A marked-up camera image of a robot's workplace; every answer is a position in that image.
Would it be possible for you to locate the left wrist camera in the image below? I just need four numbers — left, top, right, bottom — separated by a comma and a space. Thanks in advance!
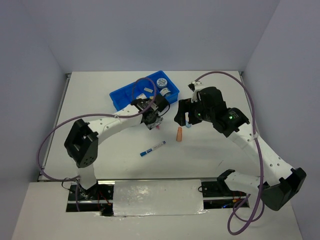
136, 93, 148, 100

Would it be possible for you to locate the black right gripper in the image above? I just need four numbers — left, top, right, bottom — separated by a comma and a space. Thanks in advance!
173, 96, 214, 126

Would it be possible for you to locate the blue slime jar printed lid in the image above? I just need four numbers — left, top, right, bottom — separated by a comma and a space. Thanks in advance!
156, 77, 168, 89

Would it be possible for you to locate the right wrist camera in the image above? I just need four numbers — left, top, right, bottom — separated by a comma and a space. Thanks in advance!
188, 81, 206, 103

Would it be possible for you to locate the grey eraser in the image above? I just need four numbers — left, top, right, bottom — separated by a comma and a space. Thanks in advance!
143, 87, 153, 93

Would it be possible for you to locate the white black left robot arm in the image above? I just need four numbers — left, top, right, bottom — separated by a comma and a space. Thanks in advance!
64, 94, 170, 200

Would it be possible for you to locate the white foil covered panel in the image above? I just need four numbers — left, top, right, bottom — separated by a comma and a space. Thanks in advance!
113, 179, 206, 217

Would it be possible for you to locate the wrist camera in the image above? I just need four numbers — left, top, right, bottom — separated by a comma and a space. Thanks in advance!
136, 93, 148, 100
188, 81, 206, 103

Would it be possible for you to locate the blue translucent case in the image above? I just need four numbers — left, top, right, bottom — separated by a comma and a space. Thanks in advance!
185, 121, 192, 129

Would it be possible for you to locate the orange translucent case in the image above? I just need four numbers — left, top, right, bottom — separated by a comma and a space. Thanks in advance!
176, 126, 183, 142

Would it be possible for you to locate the blue white marker pen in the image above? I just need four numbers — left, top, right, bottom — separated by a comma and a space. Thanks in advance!
140, 141, 166, 157

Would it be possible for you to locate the blue plastic compartment tray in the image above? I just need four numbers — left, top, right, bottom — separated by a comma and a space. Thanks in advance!
109, 70, 180, 111

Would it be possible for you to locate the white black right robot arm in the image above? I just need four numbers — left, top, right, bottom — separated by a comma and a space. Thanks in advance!
174, 83, 307, 211

